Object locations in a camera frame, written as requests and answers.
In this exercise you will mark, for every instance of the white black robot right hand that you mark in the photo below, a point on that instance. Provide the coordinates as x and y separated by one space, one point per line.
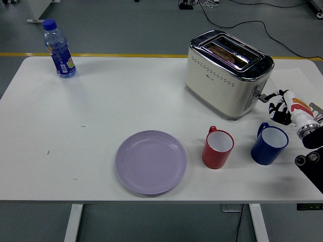
297 108

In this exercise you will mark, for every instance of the cream and chrome toaster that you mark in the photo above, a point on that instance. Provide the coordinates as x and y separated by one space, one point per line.
214 83

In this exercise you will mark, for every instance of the bread slice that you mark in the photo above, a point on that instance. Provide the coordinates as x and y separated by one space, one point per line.
224 53

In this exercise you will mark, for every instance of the purple round plate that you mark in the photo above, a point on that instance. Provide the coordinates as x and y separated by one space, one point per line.
151 162

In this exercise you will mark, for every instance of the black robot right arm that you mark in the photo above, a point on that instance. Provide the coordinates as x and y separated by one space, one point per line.
313 164

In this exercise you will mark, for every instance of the white paper sheet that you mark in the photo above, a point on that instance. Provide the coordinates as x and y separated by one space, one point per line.
290 78

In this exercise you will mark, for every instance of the blue mug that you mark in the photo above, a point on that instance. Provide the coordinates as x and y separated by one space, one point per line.
265 153

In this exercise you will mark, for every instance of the red mug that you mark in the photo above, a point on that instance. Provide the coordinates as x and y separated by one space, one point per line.
214 158

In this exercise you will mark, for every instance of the black table control panel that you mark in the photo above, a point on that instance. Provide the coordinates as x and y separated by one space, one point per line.
309 206

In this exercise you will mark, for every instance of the white table leg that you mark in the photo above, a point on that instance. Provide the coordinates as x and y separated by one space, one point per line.
73 224
258 224

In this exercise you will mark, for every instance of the blue plastic water bottle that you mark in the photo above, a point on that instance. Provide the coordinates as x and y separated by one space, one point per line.
61 59

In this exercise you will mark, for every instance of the white desk leg with foot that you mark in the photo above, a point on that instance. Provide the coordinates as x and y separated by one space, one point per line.
35 10

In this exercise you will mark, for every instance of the white furniture frame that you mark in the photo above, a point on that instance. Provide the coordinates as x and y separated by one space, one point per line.
318 7

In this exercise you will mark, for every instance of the clear bracket under table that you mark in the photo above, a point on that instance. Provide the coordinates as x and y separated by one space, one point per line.
230 208

